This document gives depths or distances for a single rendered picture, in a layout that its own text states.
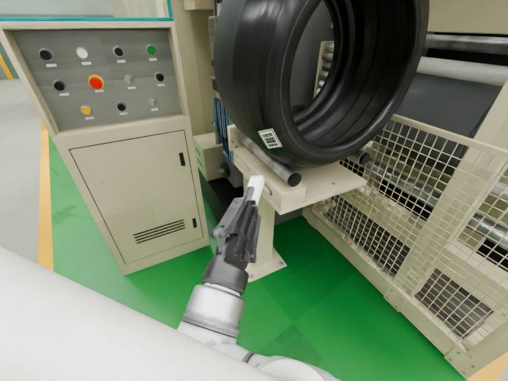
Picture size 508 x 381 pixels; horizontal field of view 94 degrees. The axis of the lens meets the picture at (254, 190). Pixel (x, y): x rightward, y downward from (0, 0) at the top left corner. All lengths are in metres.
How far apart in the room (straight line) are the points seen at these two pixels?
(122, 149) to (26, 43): 0.45
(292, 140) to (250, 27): 0.25
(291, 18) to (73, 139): 0.97
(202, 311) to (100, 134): 0.97
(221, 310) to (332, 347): 1.07
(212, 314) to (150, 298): 1.21
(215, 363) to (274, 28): 0.51
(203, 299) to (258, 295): 1.10
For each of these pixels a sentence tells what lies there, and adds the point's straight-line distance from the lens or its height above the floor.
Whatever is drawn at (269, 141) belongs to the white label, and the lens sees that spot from 0.60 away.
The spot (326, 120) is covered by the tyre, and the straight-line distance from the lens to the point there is 1.00.
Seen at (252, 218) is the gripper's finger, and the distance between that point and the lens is 0.47.
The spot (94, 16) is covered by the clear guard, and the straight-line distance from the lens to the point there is 1.17.
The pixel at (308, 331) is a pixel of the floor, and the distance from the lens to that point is 1.42.
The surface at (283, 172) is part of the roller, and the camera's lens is 0.70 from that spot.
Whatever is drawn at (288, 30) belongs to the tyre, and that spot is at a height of 1.26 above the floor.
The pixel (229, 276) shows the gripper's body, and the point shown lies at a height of 0.95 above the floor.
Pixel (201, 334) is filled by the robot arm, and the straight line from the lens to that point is 0.39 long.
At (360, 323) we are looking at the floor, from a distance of 1.51.
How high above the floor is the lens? 1.27
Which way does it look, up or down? 36 degrees down
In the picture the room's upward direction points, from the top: straight up
